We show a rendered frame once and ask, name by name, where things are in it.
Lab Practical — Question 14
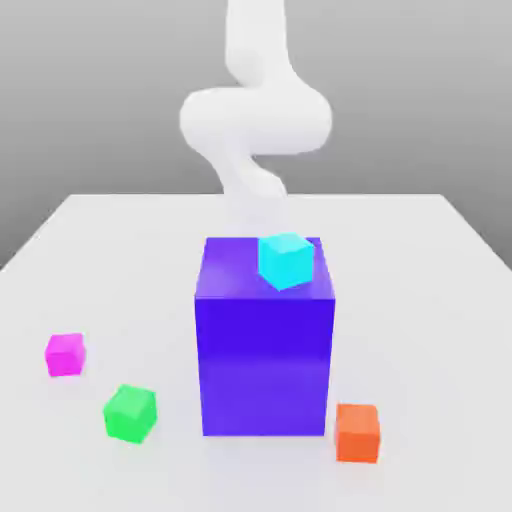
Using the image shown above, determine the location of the small cyan cube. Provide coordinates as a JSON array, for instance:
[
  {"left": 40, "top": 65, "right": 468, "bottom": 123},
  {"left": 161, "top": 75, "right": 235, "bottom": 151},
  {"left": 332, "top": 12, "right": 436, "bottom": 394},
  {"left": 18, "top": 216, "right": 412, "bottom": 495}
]
[{"left": 257, "top": 232, "right": 316, "bottom": 292}]

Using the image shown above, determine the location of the small green cube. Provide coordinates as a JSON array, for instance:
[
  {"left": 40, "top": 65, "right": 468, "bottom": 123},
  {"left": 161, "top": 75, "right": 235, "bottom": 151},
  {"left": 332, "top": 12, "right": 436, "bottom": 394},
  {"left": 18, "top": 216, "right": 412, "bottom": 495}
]
[{"left": 102, "top": 383, "right": 158, "bottom": 445}]

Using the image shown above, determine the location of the small orange cube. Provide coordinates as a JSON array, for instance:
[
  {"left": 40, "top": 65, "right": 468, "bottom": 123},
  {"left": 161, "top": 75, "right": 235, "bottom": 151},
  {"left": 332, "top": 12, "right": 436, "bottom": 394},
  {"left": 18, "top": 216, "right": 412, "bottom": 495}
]
[{"left": 334, "top": 402, "right": 381, "bottom": 465}]

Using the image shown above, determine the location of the small magenta cube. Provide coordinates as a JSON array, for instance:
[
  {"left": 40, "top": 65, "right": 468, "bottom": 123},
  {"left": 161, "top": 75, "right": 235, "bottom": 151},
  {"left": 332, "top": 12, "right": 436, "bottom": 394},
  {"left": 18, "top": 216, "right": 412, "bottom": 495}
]
[{"left": 44, "top": 332, "right": 87, "bottom": 378}]

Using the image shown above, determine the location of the large purple box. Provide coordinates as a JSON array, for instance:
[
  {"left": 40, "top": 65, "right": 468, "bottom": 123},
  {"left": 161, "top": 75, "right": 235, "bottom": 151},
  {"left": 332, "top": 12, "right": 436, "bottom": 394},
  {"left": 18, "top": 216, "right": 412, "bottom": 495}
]
[{"left": 194, "top": 236, "right": 336, "bottom": 438}]

